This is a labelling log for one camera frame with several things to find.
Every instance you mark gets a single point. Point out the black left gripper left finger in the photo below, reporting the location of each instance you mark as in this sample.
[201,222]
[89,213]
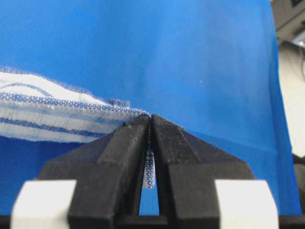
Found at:
[84,188]

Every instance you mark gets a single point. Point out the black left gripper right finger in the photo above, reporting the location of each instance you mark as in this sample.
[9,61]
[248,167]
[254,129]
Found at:
[203,187]

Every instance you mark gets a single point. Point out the white blue striped towel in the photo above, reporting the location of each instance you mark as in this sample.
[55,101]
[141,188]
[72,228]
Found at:
[35,108]

